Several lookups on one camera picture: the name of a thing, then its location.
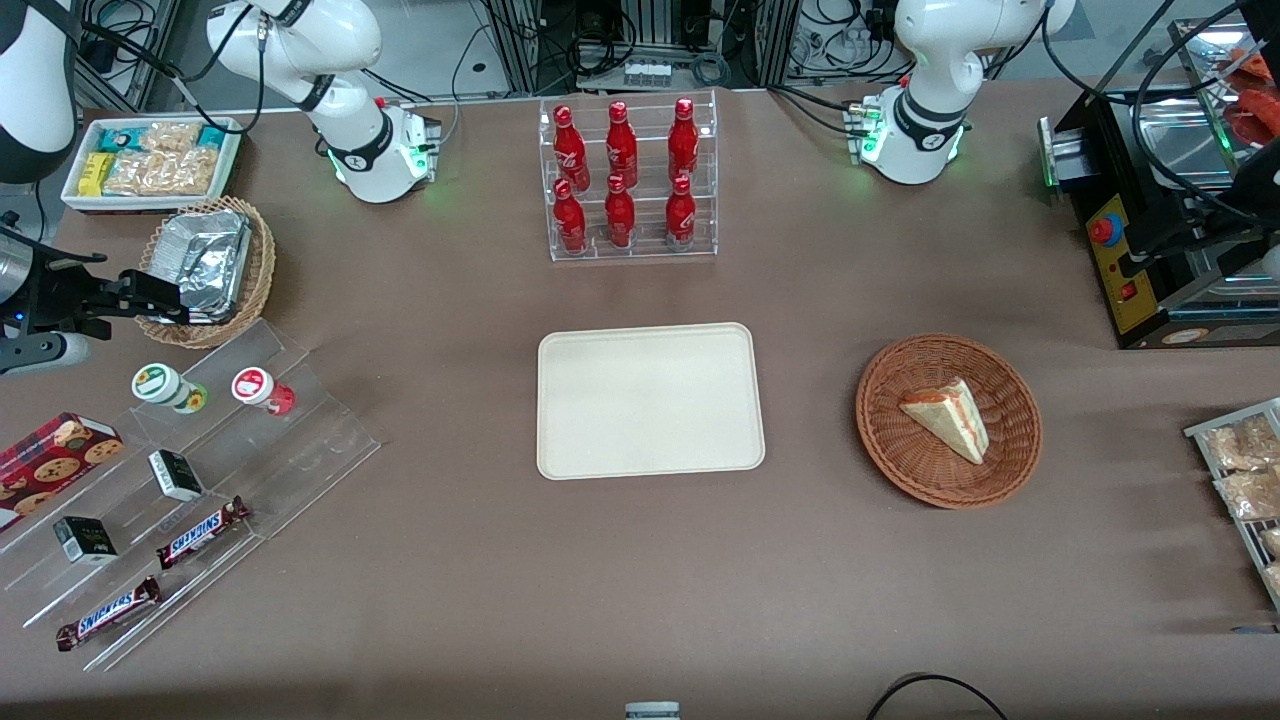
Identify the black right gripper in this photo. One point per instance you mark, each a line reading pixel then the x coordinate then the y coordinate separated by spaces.
pixel 62 294

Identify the green gum bottle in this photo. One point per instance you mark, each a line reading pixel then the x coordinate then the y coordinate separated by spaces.
pixel 160 385

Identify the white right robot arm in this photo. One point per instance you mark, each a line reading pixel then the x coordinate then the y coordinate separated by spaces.
pixel 362 150

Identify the aluminium foil tray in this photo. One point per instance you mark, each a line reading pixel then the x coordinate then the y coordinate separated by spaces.
pixel 205 255

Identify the red gum bottle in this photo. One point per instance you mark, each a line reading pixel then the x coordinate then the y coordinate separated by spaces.
pixel 255 387

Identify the beige plastic tray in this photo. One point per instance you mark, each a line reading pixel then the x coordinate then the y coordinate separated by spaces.
pixel 650 400

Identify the tray of packaged snacks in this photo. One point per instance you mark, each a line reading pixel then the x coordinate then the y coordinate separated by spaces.
pixel 1200 432

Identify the white plastic bin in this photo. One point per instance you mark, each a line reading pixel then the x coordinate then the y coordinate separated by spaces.
pixel 140 205

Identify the light wicker basket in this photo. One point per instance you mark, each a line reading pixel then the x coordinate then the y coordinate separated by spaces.
pixel 263 270

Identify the large clear snack bag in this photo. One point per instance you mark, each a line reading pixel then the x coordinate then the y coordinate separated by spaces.
pixel 160 172

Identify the yellow snack pack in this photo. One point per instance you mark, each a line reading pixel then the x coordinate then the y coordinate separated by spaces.
pixel 95 175

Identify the teal snack pack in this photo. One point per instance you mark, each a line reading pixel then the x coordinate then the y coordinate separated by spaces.
pixel 122 138
pixel 212 137

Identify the small clear snack bag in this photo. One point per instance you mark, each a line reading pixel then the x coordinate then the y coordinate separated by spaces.
pixel 170 136

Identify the small black box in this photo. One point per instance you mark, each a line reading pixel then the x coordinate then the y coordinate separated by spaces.
pixel 85 540
pixel 176 476

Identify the red cookie box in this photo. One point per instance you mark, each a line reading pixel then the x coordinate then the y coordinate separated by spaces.
pixel 50 465

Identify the clear acrylic stepped display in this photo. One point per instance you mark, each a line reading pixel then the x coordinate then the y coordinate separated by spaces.
pixel 300 450

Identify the Snickers chocolate bar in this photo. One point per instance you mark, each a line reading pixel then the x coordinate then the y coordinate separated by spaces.
pixel 108 613
pixel 200 533

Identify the red cola bottle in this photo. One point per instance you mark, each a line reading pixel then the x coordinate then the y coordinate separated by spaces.
pixel 570 150
pixel 620 215
pixel 570 220
pixel 621 145
pixel 683 140
pixel 680 215

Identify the clear acrylic bottle rack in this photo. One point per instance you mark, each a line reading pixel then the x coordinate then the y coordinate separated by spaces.
pixel 650 200

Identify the white power strip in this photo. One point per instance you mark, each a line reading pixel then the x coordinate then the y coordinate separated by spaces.
pixel 647 73

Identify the grey box object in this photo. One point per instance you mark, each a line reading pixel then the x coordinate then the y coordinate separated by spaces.
pixel 652 712

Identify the brown round wicker basket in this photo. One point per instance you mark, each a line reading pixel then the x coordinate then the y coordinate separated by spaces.
pixel 900 460

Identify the triangle sandwich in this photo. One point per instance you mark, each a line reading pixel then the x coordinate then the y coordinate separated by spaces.
pixel 950 415

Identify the red emergency stop button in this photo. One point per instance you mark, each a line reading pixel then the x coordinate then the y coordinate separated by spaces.
pixel 1105 230

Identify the black machine with yellow panel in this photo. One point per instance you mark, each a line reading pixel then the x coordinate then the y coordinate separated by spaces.
pixel 1160 260

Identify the clear bag of snacks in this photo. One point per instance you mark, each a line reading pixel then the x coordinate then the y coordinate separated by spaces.
pixel 1240 445
pixel 1250 495

